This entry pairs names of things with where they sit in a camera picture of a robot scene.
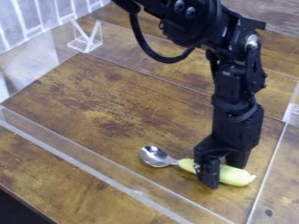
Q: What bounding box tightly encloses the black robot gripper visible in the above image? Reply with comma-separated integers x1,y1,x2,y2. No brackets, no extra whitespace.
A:
194,69,266,190

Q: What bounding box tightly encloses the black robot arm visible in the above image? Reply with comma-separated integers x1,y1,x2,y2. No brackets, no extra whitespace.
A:
113,0,268,189

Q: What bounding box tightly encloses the clear acrylic front barrier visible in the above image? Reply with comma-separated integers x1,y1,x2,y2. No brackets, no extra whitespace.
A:
0,105,234,224

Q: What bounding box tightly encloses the clear acrylic barrier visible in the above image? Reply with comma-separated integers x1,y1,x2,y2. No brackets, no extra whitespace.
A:
248,81,299,224
0,105,234,224

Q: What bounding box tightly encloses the clear acrylic right barrier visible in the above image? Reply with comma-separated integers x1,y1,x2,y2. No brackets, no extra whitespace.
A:
248,81,299,224

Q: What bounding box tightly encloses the black strip on table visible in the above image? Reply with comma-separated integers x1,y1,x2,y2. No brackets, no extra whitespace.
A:
234,17,268,30

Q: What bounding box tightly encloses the clear acrylic corner bracket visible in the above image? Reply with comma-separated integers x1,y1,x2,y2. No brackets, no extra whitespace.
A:
67,20,103,53

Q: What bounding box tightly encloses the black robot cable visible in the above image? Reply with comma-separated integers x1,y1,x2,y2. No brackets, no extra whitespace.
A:
127,11,197,65

